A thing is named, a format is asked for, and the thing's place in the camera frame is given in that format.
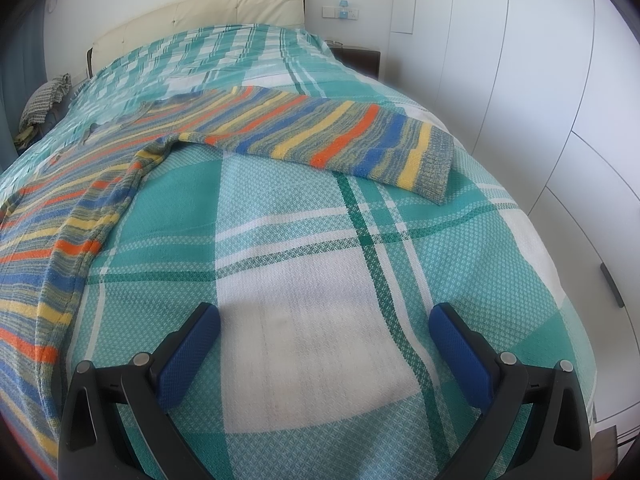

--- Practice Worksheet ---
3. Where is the colourful striped knit sweater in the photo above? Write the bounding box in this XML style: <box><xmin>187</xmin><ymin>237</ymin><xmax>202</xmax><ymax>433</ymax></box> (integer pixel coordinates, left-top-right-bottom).
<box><xmin>1</xmin><ymin>89</ymin><xmax>463</xmax><ymax>476</ymax></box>

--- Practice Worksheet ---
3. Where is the pile of folded clothes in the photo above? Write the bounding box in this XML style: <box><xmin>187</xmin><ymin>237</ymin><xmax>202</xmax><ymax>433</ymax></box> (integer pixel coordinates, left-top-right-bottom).
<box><xmin>13</xmin><ymin>74</ymin><xmax>72</xmax><ymax>155</ymax></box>

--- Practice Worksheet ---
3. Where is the teal white plaid bedspread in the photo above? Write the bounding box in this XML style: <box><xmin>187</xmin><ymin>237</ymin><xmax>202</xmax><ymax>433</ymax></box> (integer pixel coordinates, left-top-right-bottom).
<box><xmin>1</xmin><ymin>24</ymin><xmax>597</xmax><ymax>479</ymax></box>

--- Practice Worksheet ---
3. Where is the white wardrobe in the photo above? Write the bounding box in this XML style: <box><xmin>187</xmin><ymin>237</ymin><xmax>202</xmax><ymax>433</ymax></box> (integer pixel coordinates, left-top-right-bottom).
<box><xmin>386</xmin><ymin>0</ymin><xmax>639</xmax><ymax>431</ymax></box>

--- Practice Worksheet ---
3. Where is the teal blue curtain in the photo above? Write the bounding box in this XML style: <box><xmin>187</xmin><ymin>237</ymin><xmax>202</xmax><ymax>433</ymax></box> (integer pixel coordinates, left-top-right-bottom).
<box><xmin>0</xmin><ymin>0</ymin><xmax>47</xmax><ymax>171</ymax></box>

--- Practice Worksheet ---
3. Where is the dark wooden nightstand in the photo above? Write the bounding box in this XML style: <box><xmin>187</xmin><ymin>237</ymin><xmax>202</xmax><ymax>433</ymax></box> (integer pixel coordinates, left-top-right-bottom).
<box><xmin>329</xmin><ymin>42</ymin><xmax>381</xmax><ymax>79</ymax></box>

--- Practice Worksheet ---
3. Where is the cream padded headboard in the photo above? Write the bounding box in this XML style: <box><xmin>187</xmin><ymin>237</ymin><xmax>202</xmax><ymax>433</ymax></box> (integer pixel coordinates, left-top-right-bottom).
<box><xmin>86</xmin><ymin>0</ymin><xmax>306</xmax><ymax>76</ymax></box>

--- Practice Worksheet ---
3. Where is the white wall socket plate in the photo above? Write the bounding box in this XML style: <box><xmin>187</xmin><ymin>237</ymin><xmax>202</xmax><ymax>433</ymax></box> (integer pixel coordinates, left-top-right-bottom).
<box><xmin>321</xmin><ymin>0</ymin><xmax>359</xmax><ymax>21</ymax></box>

